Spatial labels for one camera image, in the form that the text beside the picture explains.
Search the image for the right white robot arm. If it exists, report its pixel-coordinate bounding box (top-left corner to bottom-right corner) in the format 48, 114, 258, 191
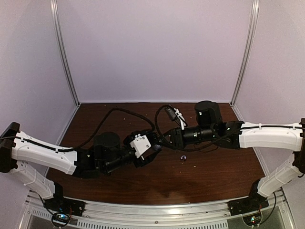
164, 101, 305, 211

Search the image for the left black camera cable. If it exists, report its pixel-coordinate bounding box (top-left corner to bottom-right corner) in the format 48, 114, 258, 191
57, 108, 157, 152

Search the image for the left aluminium frame post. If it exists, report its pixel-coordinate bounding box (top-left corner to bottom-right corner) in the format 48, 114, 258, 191
50, 0, 80, 106

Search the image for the right aluminium frame post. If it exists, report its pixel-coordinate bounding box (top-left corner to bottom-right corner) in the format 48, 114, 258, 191
230, 0, 260, 107

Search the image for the right black camera cable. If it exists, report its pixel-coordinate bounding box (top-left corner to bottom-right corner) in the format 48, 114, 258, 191
154, 104, 227, 152

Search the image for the left circuit board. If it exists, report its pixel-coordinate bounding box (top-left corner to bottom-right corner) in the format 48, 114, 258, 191
51, 212, 71, 228

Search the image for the blue oval case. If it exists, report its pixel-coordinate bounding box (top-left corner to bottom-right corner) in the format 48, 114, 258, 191
153, 144, 163, 151

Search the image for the black camera cable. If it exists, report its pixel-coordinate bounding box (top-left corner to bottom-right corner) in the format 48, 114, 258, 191
154, 104, 227, 152
57, 108, 157, 152

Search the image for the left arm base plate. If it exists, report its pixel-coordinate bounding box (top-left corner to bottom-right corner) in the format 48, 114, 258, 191
44, 197, 85, 217

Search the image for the circuit board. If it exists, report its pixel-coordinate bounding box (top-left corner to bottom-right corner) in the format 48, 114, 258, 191
243, 213, 262, 227
51, 212, 71, 228

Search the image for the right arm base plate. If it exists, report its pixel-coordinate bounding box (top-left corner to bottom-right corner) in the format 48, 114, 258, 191
228, 198, 269, 216

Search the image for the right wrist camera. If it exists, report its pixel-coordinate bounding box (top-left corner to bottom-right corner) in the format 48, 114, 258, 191
164, 106, 188, 130

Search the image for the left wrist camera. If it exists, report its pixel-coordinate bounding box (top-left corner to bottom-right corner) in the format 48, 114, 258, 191
123, 130, 159, 159

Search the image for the front aluminium rail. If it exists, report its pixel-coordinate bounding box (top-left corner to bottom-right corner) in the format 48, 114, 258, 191
17, 189, 296, 229

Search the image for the aluminium frame post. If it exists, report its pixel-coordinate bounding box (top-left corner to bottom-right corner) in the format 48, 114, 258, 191
50, 0, 80, 106
230, 0, 260, 107

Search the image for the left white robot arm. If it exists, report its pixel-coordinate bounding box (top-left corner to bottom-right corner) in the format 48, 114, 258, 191
0, 122, 161, 212

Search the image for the right circuit board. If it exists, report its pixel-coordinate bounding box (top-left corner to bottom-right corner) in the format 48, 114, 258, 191
243, 213, 262, 227

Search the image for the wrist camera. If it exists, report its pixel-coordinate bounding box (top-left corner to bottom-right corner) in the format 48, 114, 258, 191
164, 106, 188, 130
123, 130, 159, 159

